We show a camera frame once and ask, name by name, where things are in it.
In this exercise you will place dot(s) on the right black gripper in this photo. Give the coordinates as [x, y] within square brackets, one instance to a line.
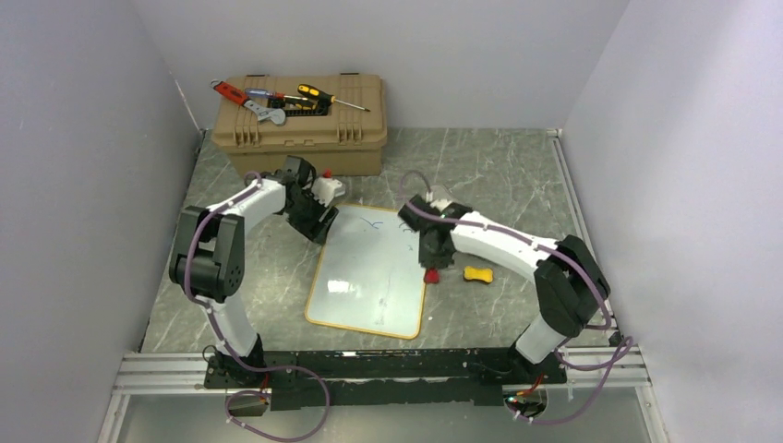
[427, 260]

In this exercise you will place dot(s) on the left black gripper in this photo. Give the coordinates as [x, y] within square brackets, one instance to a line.
[315, 230]

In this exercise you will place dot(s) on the red bone shaped eraser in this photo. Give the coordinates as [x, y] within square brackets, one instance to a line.
[431, 276]

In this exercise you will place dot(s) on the yellow framed whiteboard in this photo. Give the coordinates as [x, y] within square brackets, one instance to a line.
[368, 277]

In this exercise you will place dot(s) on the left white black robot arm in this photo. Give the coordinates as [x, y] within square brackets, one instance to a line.
[208, 260]

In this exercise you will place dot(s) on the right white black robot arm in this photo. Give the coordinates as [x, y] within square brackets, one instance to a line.
[571, 289]

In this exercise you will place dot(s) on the yellow bone shaped eraser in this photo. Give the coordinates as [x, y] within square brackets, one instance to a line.
[483, 275]

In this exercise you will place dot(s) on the tan plastic toolbox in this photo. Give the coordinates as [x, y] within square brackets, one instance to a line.
[331, 136]

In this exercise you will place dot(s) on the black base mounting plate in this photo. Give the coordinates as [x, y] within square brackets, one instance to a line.
[301, 379]

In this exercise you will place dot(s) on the yellow black screwdriver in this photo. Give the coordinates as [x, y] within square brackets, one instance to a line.
[322, 96]

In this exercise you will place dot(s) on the blue red small screwdriver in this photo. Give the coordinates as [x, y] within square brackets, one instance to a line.
[274, 95]

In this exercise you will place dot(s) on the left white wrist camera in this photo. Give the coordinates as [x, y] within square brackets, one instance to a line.
[326, 190]

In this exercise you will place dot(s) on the red handled adjustable wrench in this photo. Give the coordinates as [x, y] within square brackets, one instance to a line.
[233, 94]

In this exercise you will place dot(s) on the aluminium extrusion rail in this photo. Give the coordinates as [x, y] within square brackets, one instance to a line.
[186, 373]

